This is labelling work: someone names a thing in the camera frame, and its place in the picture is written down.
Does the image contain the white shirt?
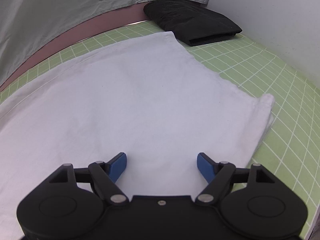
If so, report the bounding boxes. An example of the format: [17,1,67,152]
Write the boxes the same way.
[1,32,274,239]

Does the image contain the green grid cutting mat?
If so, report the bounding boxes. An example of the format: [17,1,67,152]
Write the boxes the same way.
[1,22,319,238]

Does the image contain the folded black garment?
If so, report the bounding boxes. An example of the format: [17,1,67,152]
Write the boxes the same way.
[143,0,242,47]

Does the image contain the grey printed sheet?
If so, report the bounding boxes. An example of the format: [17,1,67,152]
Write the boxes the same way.
[1,0,209,83]

